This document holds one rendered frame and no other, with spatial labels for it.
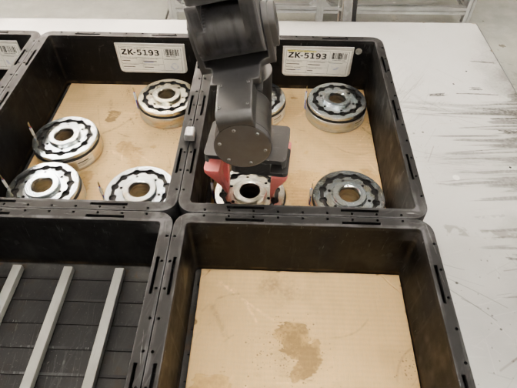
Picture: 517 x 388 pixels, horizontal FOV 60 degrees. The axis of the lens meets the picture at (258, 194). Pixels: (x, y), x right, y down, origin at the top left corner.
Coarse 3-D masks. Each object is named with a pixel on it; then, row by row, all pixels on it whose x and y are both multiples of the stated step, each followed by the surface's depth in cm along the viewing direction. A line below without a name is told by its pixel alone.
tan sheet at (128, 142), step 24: (72, 96) 83; (96, 96) 83; (120, 96) 83; (96, 120) 79; (120, 120) 79; (120, 144) 75; (144, 144) 75; (168, 144) 75; (96, 168) 71; (120, 168) 71; (168, 168) 71; (96, 192) 68
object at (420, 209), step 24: (384, 48) 75; (384, 72) 71; (192, 144) 60; (408, 144) 60; (192, 168) 59; (408, 168) 57; (192, 192) 55; (336, 216) 52; (360, 216) 52; (384, 216) 52; (408, 216) 52
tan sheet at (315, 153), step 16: (288, 96) 83; (304, 96) 83; (288, 112) 80; (304, 112) 80; (304, 128) 77; (368, 128) 77; (304, 144) 75; (320, 144) 75; (336, 144) 75; (352, 144) 75; (368, 144) 75; (304, 160) 72; (320, 160) 72; (336, 160) 72; (352, 160) 72; (368, 160) 72; (288, 176) 70; (304, 176) 70; (320, 176) 70; (288, 192) 68; (304, 192) 68
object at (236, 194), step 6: (240, 180) 64; (246, 180) 64; (252, 180) 64; (258, 180) 64; (234, 186) 64; (240, 186) 64; (258, 186) 64; (264, 186) 64; (234, 192) 63; (264, 192) 63; (234, 198) 63; (240, 198) 62; (246, 198) 62; (252, 198) 62; (258, 198) 62; (264, 198) 63; (252, 204) 62
